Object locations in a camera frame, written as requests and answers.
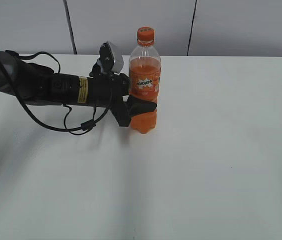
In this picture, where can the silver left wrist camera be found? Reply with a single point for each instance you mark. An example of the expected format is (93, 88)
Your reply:
(110, 58)

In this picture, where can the orange Mirinda soda bottle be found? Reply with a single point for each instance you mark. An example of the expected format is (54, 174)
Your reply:
(144, 74)

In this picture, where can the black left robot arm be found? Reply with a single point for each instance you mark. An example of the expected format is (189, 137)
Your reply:
(38, 85)

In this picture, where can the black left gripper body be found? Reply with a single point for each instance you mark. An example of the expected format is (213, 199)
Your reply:
(106, 90)

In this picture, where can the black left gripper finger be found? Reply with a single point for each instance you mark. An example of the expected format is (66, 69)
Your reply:
(137, 106)

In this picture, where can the orange plastic bottle cap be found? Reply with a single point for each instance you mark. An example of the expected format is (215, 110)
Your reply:
(145, 34)

